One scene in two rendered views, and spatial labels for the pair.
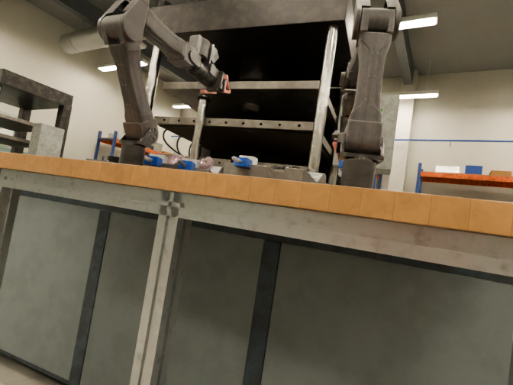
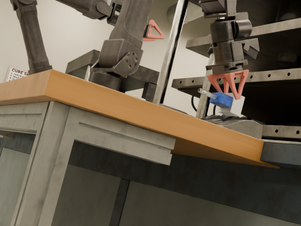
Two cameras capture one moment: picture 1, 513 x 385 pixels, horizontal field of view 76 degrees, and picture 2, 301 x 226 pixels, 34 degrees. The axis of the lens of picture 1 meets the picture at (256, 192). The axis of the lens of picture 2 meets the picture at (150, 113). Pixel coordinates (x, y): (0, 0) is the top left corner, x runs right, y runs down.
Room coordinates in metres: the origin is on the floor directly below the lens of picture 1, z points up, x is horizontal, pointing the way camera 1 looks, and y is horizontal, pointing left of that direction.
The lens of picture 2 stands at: (-0.12, -0.92, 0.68)
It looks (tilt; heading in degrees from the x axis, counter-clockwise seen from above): 8 degrees up; 38
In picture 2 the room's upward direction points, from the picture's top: 14 degrees clockwise
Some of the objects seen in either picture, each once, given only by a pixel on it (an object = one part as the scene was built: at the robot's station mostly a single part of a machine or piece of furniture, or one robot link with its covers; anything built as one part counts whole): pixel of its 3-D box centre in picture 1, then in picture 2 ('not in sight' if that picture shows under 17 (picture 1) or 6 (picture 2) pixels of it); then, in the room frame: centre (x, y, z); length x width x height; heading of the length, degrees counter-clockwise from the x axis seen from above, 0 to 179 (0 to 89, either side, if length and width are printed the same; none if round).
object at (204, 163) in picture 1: (193, 163); not in sight; (1.26, 0.26, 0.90); 0.26 x 0.18 x 0.08; 176
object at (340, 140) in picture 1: (359, 148); (113, 64); (0.65, -0.19, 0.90); 0.09 x 0.06 x 0.06; 81
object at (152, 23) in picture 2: (221, 86); (151, 32); (1.20, 0.19, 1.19); 0.09 x 0.07 x 0.07; 155
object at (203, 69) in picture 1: (198, 67); (117, 17); (1.08, 0.26, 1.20); 0.07 x 0.06 x 0.07; 155
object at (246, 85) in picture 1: (254, 105); (298, 55); (2.31, 0.11, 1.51); 1.10 x 0.70 x 0.05; 68
